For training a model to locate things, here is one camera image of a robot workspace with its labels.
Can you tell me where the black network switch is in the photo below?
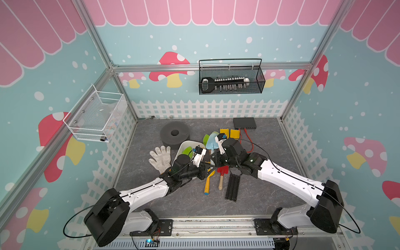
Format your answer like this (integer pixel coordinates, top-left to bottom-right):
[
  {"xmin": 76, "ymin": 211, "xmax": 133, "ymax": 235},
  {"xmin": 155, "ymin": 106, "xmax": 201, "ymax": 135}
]
[{"xmin": 233, "ymin": 117, "xmax": 257, "ymax": 130}]

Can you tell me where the black socket set rail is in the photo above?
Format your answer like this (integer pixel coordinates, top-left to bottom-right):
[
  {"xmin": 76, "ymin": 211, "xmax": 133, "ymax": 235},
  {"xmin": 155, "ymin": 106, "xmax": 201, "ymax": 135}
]
[{"xmin": 199, "ymin": 77, "xmax": 250, "ymax": 94}]

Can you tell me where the white wire mesh wall basket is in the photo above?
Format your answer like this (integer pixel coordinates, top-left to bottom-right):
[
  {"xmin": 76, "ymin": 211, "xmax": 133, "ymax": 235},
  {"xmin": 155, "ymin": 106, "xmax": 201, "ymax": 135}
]
[{"xmin": 63, "ymin": 85, "xmax": 128, "ymax": 143}]

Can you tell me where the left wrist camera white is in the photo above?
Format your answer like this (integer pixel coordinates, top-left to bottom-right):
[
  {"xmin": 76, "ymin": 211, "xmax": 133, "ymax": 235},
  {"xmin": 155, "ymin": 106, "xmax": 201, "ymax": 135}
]
[{"xmin": 192, "ymin": 145, "xmax": 206, "ymax": 168}]

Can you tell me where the bright green trowel wooden handle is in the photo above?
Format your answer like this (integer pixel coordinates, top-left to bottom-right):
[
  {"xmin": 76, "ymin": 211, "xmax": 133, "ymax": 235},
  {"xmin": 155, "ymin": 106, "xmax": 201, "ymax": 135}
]
[{"xmin": 203, "ymin": 134, "xmax": 209, "ymax": 148}]

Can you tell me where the yellow plastic shovel blue cap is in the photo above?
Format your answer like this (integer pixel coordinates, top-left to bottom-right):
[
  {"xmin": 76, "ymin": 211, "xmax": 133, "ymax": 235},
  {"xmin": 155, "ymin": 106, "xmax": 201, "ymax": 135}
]
[{"xmin": 220, "ymin": 129, "xmax": 230, "ymax": 138}]

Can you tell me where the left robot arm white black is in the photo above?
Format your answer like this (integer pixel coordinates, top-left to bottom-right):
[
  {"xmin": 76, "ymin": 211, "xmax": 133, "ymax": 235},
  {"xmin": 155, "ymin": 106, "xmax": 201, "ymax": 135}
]
[{"xmin": 84, "ymin": 154, "xmax": 214, "ymax": 247}]

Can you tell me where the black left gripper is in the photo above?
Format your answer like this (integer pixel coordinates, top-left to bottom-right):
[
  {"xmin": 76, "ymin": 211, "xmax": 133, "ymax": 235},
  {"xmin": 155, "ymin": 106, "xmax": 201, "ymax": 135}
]
[{"xmin": 180, "ymin": 160, "xmax": 216, "ymax": 181}]

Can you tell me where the small green circuit board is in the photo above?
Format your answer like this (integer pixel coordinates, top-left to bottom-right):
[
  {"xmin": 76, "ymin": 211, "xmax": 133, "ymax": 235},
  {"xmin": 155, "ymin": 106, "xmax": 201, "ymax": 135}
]
[{"xmin": 145, "ymin": 239, "xmax": 160, "ymax": 248}]

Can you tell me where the red trowel wooden handle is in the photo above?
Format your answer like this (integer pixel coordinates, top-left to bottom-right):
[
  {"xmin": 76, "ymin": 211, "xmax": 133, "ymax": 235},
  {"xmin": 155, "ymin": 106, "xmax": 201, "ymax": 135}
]
[{"xmin": 217, "ymin": 166, "xmax": 229, "ymax": 190}]

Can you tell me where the green plastic shovel yellow handle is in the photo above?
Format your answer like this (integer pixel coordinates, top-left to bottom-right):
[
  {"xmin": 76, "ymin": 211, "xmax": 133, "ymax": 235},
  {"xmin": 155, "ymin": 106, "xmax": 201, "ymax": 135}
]
[{"xmin": 182, "ymin": 147, "xmax": 193, "ymax": 158}]

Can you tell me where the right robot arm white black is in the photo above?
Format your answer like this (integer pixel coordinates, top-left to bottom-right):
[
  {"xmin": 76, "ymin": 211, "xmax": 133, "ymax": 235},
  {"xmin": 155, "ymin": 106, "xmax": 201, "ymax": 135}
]
[{"xmin": 214, "ymin": 135, "xmax": 344, "ymax": 233}]

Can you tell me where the black aluminium extrusion bar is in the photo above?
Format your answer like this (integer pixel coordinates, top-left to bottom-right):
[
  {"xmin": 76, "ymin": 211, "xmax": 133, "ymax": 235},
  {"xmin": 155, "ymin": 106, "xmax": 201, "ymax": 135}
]
[{"xmin": 225, "ymin": 174, "xmax": 241, "ymax": 202}]

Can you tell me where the red ethernet cable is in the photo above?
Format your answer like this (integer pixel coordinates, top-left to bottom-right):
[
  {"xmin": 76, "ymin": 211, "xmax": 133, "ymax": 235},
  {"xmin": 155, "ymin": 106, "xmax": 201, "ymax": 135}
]
[{"xmin": 238, "ymin": 127, "xmax": 255, "ymax": 154}]

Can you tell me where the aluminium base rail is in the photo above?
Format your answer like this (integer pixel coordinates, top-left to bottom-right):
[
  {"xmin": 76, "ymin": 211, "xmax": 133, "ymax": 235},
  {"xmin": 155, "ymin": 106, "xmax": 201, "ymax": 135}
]
[{"xmin": 104, "ymin": 216, "xmax": 350, "ymax": 250}]

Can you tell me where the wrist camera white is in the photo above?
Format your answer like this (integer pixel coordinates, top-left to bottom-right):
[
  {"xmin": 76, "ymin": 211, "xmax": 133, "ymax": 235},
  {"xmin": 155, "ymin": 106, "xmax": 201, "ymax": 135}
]
[
  {"xmin": 192, "ymin": 145, "xmax": 206, "ymax": 168},
  {"xmin": 215, "ymin": 133, "xmax": 227, "ymax": 155}
]

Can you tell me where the light blue plastic shovel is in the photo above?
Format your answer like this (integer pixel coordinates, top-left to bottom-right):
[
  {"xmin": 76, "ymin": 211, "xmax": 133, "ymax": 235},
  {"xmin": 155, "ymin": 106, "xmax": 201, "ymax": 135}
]
[{"xmin": 205, "ymin": 131, "xmax": 219, "ymax": 155}]

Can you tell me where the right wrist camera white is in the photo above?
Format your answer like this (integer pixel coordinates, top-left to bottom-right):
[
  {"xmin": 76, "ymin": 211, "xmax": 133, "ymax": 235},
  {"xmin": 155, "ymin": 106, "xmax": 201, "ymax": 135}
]
[{"xmin": 215, "ymin": 133, "xmax": 227, "ymax": 155}]

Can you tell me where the black wire mesh wall basket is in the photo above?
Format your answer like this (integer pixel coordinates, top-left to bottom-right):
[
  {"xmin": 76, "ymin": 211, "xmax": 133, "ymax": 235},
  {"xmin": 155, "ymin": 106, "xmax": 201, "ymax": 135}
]
[{"xmin": 198, "ymin": 58, "xmax": 266, "ymax": 95}]

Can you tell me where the white knit work glove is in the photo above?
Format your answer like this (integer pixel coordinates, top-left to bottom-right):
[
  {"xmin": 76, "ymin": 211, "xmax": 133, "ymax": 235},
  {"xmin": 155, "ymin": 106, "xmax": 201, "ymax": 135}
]
[{"xmin": 149, "ymin": 146, "xmax": 171, "ymax": 174}]

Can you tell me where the white plastic storage box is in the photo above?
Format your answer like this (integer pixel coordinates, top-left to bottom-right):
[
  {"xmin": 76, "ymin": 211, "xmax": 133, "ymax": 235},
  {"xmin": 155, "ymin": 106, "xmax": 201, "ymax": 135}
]
[{"xmin": 174, "ymin": 140, "xmax": 206, "ymax": 160}]

